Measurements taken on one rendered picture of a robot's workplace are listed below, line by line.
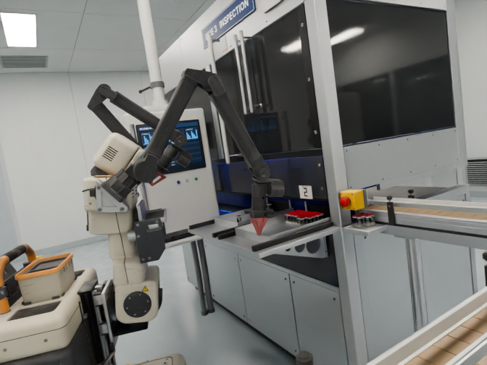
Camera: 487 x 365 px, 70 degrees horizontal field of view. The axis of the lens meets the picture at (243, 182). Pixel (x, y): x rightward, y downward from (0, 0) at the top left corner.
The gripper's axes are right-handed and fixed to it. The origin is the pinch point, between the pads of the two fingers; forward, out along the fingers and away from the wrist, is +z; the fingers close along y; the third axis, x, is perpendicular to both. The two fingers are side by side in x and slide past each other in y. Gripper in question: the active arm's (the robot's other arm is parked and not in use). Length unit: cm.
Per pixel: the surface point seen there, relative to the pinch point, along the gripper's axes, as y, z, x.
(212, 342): 27, 89, 95
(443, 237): 43, -2, -49
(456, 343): -22, 3, -86
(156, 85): -12, -78, 94
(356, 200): 30.3, -13.6, -22.0
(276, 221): 23.0, -1.5, 19.4
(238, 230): 0.5, 1.1, 16.4
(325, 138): 25.8, -38.2, -9.6
